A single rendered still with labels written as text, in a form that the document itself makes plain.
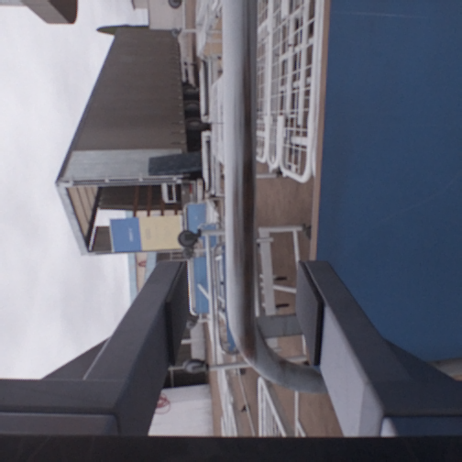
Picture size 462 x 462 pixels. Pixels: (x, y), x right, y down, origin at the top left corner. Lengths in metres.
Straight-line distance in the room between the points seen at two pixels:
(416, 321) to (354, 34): 0.22
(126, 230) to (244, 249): 9.51
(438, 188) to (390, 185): 0.04
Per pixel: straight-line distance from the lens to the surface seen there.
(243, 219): 0.23
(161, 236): 9.70
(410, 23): 0.27
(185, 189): 8.44
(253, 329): 0.27
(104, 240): 10.73
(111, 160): 9.05
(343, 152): 0.24
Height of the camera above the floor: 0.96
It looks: 8 degrees down
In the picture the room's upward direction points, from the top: 93 degrees counter-clockwise
